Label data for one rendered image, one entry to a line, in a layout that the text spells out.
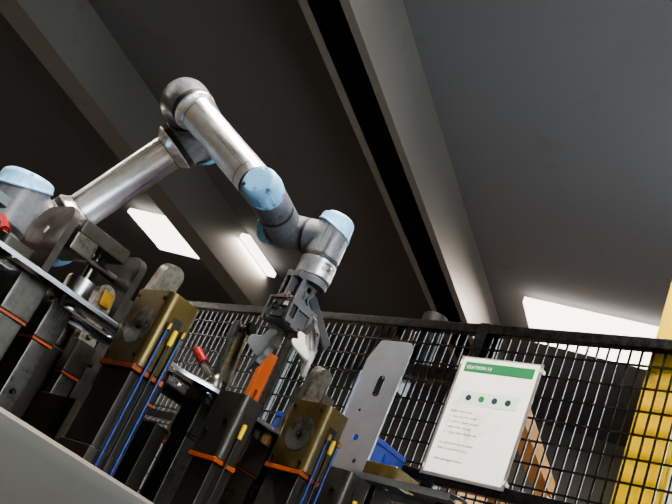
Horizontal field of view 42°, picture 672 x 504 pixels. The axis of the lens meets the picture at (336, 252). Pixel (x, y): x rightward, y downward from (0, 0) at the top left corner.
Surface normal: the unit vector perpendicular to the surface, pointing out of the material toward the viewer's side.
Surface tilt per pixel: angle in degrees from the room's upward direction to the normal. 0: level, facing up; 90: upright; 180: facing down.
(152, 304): 90
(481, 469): 90
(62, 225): 90
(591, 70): 180
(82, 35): 90
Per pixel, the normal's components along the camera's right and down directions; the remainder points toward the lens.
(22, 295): 0.73, 0.01
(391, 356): -0.56, -0.56
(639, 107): -0.39, 0.83
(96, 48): 0.88, 0.19
